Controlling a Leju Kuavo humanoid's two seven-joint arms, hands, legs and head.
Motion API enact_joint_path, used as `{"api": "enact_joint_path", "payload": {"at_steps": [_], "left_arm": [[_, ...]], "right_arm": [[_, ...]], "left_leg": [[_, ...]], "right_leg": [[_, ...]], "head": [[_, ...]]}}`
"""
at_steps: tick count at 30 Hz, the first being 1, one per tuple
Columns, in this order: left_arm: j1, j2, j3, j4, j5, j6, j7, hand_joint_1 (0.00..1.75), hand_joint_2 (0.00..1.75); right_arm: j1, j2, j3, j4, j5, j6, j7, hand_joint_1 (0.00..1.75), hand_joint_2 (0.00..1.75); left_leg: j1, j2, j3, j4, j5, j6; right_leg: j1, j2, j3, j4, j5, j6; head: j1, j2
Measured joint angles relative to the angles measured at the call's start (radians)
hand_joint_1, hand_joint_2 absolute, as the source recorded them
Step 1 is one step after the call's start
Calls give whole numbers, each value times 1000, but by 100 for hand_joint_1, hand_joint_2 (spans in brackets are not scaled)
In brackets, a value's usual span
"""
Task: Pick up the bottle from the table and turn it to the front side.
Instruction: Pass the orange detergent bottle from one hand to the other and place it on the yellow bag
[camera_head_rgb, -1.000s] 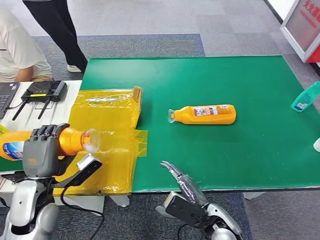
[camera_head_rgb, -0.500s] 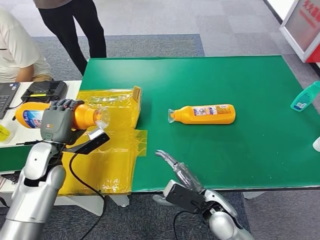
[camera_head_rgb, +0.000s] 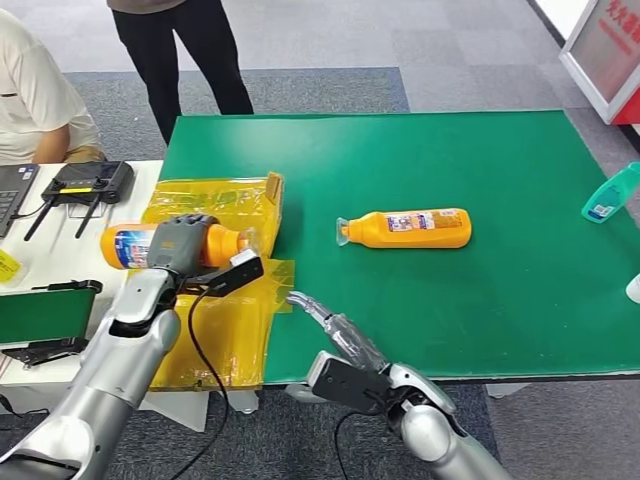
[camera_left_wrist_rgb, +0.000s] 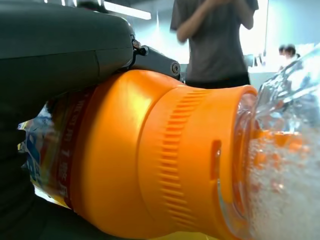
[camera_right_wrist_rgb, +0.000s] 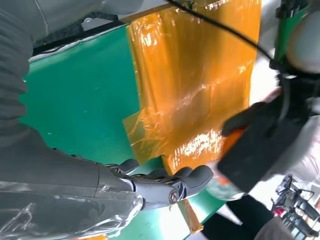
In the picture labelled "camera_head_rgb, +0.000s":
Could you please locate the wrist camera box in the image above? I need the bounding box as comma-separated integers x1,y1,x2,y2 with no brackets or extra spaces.
177,249,266,299
305,350,394,417

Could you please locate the standing person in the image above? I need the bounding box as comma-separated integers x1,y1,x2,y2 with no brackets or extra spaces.
106,0,255,146

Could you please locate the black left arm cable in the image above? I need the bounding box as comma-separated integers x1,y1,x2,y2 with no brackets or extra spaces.
167,289,232,480

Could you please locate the yellow label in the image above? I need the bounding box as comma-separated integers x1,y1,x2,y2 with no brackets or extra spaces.
0,249,23,288

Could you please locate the small green belt conveyor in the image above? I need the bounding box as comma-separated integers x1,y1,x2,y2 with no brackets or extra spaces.
0,279,104,370

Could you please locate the white table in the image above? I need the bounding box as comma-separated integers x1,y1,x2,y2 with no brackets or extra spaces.
0,160,211,433

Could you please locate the orange bottle clear cap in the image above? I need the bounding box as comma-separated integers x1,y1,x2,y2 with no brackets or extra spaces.
335,207,473,251
99,221,259,272

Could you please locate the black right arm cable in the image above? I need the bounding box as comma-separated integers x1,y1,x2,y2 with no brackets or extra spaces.
333,409,372,480

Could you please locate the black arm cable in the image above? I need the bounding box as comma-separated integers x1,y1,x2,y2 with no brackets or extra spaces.
333,409,372,480
167,289,232,480

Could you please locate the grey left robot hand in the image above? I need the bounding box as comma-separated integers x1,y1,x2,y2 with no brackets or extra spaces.
146,213,221,277

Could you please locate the black controller with antennas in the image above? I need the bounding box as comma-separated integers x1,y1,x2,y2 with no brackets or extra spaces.
23,160,135,243

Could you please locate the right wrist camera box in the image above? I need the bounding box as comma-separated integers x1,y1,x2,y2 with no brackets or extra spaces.
305,350,394,417

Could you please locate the white red sign stand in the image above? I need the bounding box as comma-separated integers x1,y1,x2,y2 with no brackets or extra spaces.
558,0,640,126

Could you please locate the seated person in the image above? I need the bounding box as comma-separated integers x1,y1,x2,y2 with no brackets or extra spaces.
0,7,106,167

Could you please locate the teal plastic bottle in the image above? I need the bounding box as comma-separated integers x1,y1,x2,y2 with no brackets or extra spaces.
580,162,640,225

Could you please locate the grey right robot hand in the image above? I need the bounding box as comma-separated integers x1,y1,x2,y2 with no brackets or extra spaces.
285,289,390,374

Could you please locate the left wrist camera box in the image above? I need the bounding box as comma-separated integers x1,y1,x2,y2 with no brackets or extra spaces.
177,249,266,299

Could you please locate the green table mat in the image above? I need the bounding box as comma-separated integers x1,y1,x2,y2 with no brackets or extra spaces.
158,109,640,388

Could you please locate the grey laptop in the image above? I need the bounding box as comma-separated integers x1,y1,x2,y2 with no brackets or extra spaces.
0,163,41,240

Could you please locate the black floor cable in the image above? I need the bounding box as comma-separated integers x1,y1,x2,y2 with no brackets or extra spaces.
0,395,51,420

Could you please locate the yellow plastic wrapped box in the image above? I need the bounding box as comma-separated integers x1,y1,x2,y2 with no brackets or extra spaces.
140,172,297,393

